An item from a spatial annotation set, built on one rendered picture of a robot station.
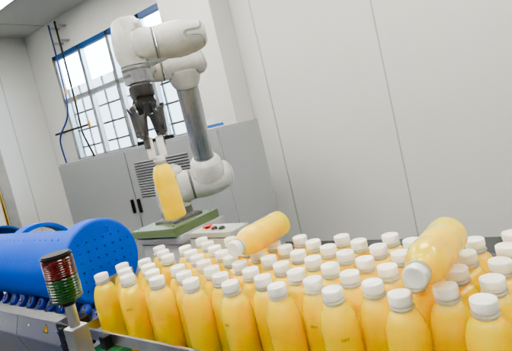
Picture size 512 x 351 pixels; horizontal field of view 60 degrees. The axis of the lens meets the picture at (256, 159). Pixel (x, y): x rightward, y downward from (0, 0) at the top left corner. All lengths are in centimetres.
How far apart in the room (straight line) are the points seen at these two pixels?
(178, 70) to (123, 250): 79
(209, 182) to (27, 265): 89
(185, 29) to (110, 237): 74
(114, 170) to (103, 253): 254
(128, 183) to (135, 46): 268
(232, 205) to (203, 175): 109
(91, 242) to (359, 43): 294
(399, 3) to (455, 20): 44
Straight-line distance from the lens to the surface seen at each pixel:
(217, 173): 219
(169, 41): 143
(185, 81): 199
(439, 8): 377
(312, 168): 427
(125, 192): 408
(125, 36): 144
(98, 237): 161
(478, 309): 75
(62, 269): 101
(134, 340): 122
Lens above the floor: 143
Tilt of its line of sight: 5 degrees down
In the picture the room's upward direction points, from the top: 13 degrees counter-clockwise
